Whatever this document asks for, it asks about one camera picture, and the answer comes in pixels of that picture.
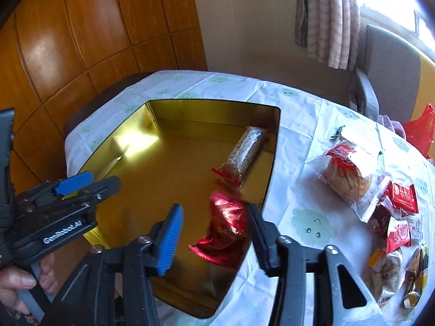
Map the small shiny red snack packet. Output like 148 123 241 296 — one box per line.
189 191 248 269

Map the sesame bar clear wrapper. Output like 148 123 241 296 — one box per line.
212 127 265 187

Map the bread bun clear red bag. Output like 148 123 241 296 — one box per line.
311 138 390 223

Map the dark maroon snack packet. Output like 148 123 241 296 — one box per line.
369 196 394 239

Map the pastry bag orange edge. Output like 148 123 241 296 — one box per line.
368 248 406 307

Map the red white Angel cake packet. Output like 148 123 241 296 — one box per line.
386 216 411 254

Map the green yellow cracker pack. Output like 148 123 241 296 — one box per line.
331 123 384 157

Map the red gold cake packet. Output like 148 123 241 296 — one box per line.
386 181 419 214

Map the white label snack packet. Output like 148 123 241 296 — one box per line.
405 214 423 242

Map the yellow black snack bag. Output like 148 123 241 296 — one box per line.
403 244 429 310

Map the person left hand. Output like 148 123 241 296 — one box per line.
0 253 59 315

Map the maroon gold tin box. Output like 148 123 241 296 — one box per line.
83 99 281 319

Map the wooden panel wardrobe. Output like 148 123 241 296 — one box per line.
1 0 206 191

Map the pink cloth on chair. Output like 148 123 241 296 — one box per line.
377 114 406 140

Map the red plastic bag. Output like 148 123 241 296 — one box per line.
403 104 434 159

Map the grey yellow blue armchair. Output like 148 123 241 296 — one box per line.
347 24 434 124

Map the left beige patterned curtain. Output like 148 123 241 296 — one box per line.
295 0 361 71

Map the window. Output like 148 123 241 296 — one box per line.
358 0 434 49

